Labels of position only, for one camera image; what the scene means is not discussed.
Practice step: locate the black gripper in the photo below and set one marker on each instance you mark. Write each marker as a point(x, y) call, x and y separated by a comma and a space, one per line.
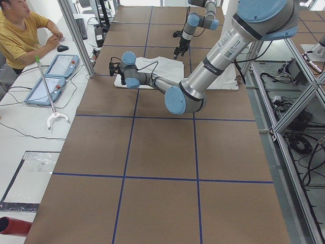
point(123, 79)
point(182, 43)

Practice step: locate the white long-sleeve printed shirt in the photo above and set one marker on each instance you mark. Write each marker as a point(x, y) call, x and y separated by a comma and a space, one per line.
point(169, 69)

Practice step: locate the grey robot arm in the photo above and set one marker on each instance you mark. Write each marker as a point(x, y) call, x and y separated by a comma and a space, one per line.
point(252, 21)
point(194, 20)

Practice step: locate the upper blue teach pendant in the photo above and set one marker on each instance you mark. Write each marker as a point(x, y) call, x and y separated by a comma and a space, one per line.
point(63, 65)

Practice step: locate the blue teach pendant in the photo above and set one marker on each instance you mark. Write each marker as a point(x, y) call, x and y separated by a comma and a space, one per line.
point(63, 65)
point(38, 93)

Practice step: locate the black computer mouse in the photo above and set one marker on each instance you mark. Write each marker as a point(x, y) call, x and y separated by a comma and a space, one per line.
point(62, 48)

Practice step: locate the black keyboard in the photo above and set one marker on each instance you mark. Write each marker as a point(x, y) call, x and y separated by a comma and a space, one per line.
point(82, 28)

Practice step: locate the lower blue teach pendant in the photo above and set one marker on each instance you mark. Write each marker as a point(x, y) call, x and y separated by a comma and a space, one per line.
point(38, 93)

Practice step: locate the reacher grabber stick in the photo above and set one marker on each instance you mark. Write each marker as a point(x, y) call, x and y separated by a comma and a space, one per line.
point(55, 114)

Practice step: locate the person in yellow shirt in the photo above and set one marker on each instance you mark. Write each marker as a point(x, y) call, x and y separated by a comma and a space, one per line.
point(19, 35)

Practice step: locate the paper sheet in sleeve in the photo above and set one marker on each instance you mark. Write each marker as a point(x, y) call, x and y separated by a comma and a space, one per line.
point(29, 182)

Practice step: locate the red cylinder object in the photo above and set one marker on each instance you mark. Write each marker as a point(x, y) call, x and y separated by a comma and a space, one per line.
point(15, 227)

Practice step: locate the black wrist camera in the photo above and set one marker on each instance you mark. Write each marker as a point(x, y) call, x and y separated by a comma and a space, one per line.
point(114, 68)
point(177, 34)

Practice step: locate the aluminium frame post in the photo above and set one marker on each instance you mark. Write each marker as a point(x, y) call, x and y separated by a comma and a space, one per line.
point(70, 21)

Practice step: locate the aluminium frame rail structure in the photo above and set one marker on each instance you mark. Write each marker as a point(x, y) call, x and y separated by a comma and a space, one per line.
point(285, 79)

